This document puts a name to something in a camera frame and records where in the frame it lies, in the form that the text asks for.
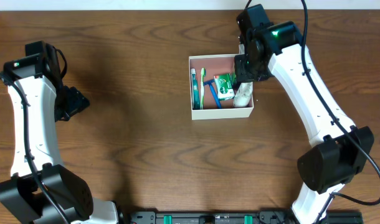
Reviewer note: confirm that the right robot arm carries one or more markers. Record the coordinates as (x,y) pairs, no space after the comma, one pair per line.
(339,149)

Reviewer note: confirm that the red teal toothpaste tube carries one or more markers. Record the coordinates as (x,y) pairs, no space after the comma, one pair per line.
(195,90)

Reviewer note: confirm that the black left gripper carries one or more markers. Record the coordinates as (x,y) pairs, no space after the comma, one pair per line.
(76,101)

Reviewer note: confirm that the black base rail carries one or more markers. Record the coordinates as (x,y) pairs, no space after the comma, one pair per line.
(262,217)

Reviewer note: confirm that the green white toothbrush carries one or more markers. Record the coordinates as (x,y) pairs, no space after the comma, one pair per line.
(202,91)

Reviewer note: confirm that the green soap bar pack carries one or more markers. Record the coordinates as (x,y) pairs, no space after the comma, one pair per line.
(224,86)

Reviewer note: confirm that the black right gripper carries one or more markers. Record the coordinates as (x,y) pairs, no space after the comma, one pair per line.
(243,72)

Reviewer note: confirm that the white leaf-print lotion tube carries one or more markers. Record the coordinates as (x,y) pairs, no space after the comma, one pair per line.
(243,95)

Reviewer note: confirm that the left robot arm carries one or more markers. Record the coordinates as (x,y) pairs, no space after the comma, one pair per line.
(41,189)

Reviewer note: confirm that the clear foam pump bottle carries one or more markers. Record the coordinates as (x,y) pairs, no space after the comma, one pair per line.
(241,49)

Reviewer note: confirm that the blue disposable razor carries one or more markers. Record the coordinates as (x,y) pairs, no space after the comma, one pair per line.
(209,83)

